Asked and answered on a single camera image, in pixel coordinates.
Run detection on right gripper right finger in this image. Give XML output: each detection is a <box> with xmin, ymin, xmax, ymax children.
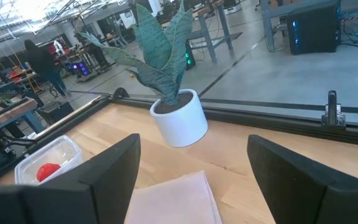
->
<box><xmin>247</xmin><ymin>134</ymin><xmax>358</xmax><ymax>224</ymax></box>

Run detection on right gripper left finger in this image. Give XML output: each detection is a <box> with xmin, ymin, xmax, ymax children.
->
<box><xmin>20</xmin><ymin>133</ymin><xmax>142</xmax><ymax>224</ymax></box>

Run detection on plain red toy fruit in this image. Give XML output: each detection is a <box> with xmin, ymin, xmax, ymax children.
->
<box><xmin>36</xmin><ymin>162</ymin><xmax>62</xmax><ymax>183</ymax></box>

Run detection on clear plastic tupperware container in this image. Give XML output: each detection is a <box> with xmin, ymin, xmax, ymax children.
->
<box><xmin>14</xmin><ymin>134</ymin><xmax>84</xmax><ymax>187</ymax></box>

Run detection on folded pale cloth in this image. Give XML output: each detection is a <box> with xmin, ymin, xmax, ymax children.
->
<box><xmin>123</xmin><ymin>170</ymin><xmax>223</xmax><ymax>224</ymax></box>

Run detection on black metal table clamp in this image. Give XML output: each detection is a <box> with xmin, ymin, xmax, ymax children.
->
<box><xmin>321</xmin><ymin>90</ymin><xmax>347</xmax><ymax>131</ymax></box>

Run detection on black box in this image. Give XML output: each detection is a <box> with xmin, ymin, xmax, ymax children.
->
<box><xmin>37</xmin><ymin>101</ymin><xmax>75</xmax><ymax>125</ymax></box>

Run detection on white cylindrical plant pot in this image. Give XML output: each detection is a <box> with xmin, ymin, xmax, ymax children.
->
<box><xmin>149</xmin><ymin>88</ymin><xmax>209</xmax><ymax>148</ymax></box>

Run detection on wood top blue workbench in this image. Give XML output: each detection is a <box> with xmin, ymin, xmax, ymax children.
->
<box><xmin>0</xmin><ymin>96</ymin><xmax>45</xmax><ymax>139</ymax></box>

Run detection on computer with purple lights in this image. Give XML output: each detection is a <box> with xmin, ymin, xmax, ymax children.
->
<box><xmin>69</xmin><ymin>61</ymin><xmax>90</xmax><ymax>77</ymax></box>

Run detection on person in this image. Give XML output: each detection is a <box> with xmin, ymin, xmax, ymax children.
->
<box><xmin>23</xmin><ymin>39</ymin><xmax>71</xmax><ymax>98</ymax></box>

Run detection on green snake plant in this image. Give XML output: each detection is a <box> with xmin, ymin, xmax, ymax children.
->
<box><xmin>78</xmin><ymin>0</ymin><xmax>194</xmax><ymax>106</ymax></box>

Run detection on black computer green lights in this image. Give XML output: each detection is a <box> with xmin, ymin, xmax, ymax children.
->
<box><xmin>184</xmin><ymin>40</ymin><xmax>196</xmax><ymax>71</ymax></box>

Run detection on black computer tower blue light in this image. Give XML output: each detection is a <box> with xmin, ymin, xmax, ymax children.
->
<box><xmin>286</xmin><ymin>1</ymin><xmax>342</xmax><ymax>56</ymax></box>

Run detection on blue-grey leg workbench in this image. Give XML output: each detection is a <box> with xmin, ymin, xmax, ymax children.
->
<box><xmin>187</xmin><ymin>0</ymin><xmax>244</xmax><ymax>63</ymax></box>

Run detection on black rail corner bracket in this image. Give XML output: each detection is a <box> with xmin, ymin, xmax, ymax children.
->
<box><xmin>111</xmin><ymin>86</ymin><xmax>131</xmax><ymax>101</ymax></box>

